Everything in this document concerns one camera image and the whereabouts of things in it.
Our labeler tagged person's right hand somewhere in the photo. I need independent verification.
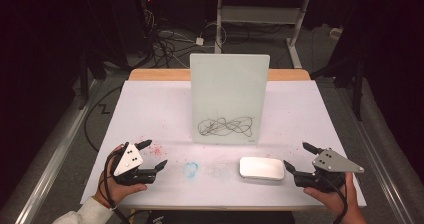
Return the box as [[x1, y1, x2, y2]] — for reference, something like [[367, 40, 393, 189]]
[[303, 172, 360, 220]]

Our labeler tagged black floor cable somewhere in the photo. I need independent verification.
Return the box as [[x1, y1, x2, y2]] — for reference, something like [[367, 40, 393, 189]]
[[83, 84, 125, 153]]

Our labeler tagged black stand leg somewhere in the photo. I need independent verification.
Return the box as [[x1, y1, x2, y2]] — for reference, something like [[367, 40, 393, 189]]
[[77, 48, 108, 111], [310, 54, 365, 122]]

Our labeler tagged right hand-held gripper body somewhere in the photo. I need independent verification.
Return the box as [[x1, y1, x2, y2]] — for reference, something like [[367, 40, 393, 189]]
[[294, 147, 365, 194]]

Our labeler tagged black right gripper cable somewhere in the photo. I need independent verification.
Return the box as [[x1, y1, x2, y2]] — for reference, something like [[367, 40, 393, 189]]
[[319, 175, 350, 224]]

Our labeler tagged white paper sheet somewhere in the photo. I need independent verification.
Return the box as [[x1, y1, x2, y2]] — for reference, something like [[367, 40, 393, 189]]
[[80, 80, 367, 208]]

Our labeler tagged black device with label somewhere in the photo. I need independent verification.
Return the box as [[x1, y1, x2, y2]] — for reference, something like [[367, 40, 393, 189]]
[[145, 210, 296, 224]]

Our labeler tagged white eraser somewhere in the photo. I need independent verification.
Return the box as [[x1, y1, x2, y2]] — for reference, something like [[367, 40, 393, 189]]
[[238, 156, 286, 181]]

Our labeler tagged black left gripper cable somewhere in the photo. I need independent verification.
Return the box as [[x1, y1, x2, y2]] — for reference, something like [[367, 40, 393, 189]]
[[103, 149, 132, 224]]

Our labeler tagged silver metal rail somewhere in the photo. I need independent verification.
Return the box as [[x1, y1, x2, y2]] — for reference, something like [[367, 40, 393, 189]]
[[334, 83, 419, 224], [11, 79, 105, 224]]

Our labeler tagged white metal stand frame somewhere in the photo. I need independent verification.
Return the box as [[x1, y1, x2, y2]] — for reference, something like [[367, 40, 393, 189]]
[[214, 0, 310, 69]]

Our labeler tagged tangle of floor cables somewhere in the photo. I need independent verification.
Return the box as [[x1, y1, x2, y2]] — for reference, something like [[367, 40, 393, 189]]
[[141, 10, 209, 69]]

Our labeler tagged person's left hand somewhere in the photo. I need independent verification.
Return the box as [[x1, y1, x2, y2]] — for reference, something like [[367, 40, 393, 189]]
[[94, 143, 149, 209]]

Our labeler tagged white scribbled glass board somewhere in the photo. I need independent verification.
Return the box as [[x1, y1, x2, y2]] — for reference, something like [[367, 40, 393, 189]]
[[189, 53, 271, 146]]

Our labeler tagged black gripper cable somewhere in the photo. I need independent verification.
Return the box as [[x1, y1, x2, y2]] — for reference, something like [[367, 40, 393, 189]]
[[103, 149, 132, 224], [319, 175, 350, 224]]

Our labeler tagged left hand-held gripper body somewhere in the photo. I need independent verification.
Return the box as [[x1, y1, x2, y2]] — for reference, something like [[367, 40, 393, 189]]
[[108, 142, 158, 186]]

